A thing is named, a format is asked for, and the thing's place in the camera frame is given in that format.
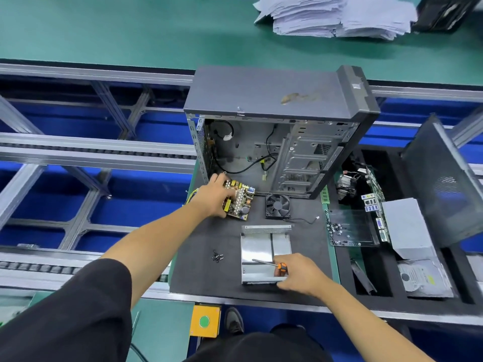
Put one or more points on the green motherboard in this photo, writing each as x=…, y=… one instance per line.
x=351, y=222

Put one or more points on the silver optical drive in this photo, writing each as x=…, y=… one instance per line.
x=407, y=226

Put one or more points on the processor cooler with fan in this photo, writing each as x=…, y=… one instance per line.
x=349, y=183

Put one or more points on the person's left forearm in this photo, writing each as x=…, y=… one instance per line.
x=151, y=245

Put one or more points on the silver hard drive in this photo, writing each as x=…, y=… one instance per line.
x=424, y=276

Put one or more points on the dark grey case side panel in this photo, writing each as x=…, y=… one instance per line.
x=445, y=177

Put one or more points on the person's left shoe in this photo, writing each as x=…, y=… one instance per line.
x=234, y=320

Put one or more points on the person's black shirt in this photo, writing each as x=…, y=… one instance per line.
x=53, y=320

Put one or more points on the power supply circuit board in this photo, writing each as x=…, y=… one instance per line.
x=241, y=199

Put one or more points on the small pile of screws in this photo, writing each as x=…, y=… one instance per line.
x=217, y=256

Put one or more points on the dark grey foam mat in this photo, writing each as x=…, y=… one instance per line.
x=196, y=275

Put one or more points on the silver power supply unit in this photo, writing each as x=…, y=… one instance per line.
x=264, y=249

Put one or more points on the person's black trousers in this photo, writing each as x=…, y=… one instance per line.
x=256, y=347

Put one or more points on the stack of white papers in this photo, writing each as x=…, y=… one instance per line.
x=339, y=15

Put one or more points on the person's right forearm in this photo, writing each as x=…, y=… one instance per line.
x=370, y=324

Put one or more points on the person's right hand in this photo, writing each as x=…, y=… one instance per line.
x=302, y=273

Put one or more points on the aluminium conveyor frame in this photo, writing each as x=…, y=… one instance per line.
x=90, y=150

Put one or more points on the black foam tray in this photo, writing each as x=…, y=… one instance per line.
x=386, y=261

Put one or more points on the yellow box with green button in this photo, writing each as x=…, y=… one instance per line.
x=204, y=320

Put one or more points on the black cooling fan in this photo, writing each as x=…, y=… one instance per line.
x=277, y=205

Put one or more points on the grey computer tower case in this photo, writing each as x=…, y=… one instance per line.
x=264, y=90

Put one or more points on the person's left hand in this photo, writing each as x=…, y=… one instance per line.
x=215, y=196

